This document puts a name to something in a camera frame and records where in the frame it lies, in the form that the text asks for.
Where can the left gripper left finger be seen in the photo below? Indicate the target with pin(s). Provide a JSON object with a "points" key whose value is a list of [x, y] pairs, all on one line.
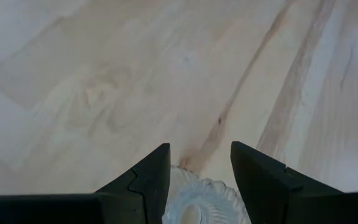
{"points": [[148, 186]]}

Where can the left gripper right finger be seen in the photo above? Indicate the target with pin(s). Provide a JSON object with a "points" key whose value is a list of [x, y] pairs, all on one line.
{"points": [[266, 193]]}

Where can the clear glass candle holder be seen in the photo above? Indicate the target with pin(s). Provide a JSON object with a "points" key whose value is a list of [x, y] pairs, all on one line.
{"points": [[216, 199]]}

